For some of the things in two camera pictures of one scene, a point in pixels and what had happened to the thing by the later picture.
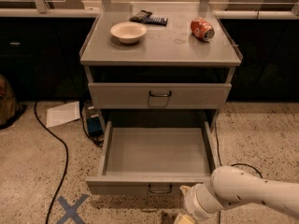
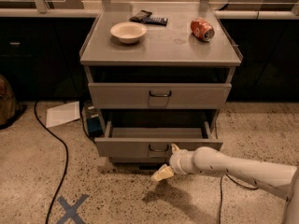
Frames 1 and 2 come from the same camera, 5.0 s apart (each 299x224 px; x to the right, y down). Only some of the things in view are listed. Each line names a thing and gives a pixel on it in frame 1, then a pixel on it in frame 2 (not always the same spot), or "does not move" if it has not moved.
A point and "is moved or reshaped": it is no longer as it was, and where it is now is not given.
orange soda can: (202, 29) does not move
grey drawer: (153, 158) is moved or reshaped
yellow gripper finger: (184, 189) -> (174, 147)
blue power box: (92, 120) does not move
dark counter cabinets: (41, 56) does not move
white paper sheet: (63, 114) does not move
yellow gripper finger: (183, 219) -> (163, 173)
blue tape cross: (71, 211) does not move
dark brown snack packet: (141, 16) does not move
